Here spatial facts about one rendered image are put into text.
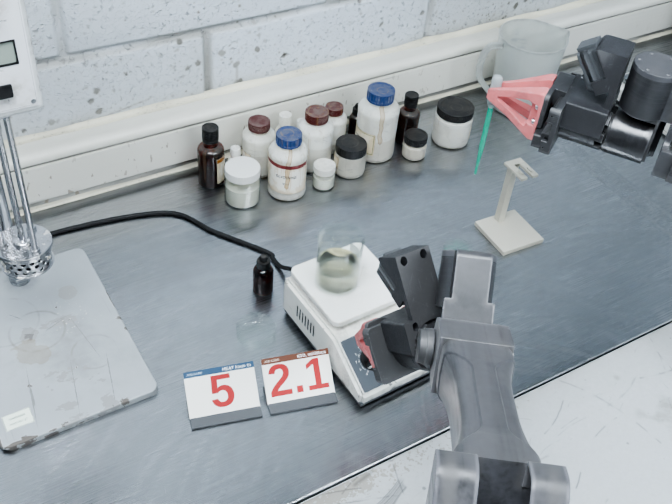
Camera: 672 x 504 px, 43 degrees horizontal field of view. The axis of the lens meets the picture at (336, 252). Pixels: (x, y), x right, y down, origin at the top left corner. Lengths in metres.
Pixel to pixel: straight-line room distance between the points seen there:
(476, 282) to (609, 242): 0.64
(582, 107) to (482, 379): 0.45
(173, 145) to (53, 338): 0.40
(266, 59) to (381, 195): 0.30
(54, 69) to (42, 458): 0.57
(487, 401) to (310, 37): 0.95
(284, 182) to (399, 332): 0.54
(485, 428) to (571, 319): 0.67
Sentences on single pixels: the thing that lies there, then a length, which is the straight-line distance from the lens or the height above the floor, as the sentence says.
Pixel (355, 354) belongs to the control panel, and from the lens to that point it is 1.12.
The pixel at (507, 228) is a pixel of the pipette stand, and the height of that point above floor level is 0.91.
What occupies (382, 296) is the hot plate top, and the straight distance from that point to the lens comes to 1.14.
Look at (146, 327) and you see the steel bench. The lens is 1.22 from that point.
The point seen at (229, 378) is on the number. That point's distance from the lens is 1.11.
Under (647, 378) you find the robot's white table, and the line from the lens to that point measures 1.28.
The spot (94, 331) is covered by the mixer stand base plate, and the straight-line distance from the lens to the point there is 1.21.
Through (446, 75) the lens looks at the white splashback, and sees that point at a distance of 1.69.
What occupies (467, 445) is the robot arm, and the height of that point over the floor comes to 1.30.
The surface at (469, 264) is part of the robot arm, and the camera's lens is 0.85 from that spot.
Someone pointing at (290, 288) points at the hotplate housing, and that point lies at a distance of 1.17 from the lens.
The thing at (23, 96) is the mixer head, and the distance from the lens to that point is 0.90.
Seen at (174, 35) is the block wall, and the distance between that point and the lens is 1.40.
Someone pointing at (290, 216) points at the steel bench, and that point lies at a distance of 1.38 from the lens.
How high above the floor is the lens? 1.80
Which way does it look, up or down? 43 degrees down
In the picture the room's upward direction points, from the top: 6 degrees clockwise
